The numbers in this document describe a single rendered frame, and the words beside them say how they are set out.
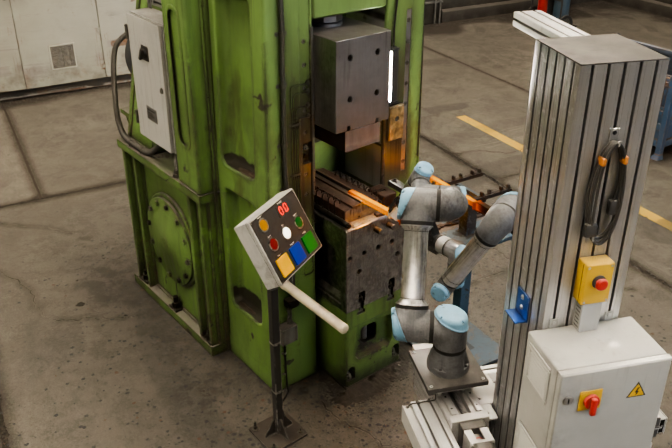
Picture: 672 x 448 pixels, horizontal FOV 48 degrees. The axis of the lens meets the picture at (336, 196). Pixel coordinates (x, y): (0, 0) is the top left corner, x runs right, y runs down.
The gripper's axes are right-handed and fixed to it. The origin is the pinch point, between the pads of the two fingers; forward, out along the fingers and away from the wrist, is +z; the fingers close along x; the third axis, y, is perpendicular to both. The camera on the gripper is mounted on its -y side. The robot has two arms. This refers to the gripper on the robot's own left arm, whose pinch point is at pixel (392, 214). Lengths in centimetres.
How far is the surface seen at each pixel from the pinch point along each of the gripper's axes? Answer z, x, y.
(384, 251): 29.7, 7.2, 2.9
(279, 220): -10, -56, -11
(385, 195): 10.8, 12.8, -15.3
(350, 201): 11.9, -5.2, -19.2
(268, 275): -2, -70, 6
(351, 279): 36.4, -12.9, 6.6
